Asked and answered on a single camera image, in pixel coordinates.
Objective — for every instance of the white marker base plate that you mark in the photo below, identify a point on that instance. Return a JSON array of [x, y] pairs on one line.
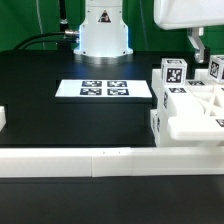
[[73, 88]]

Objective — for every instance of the white front fence rail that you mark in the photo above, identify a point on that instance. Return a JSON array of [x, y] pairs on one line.
[[105, 162]]

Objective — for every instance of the white left fence piece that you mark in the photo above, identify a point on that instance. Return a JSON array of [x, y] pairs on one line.
[[2, 117]]

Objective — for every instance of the white chair back frame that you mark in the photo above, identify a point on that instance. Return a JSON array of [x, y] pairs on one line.
[[201, 96]]

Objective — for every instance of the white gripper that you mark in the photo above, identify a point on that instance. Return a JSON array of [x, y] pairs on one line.
[[191, 14]]

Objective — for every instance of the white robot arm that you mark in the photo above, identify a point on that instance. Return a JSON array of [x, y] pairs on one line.
[[103, 35]]

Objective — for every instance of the tagged white cube nut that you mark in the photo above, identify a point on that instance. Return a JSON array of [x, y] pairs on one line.
[[173, 71]]

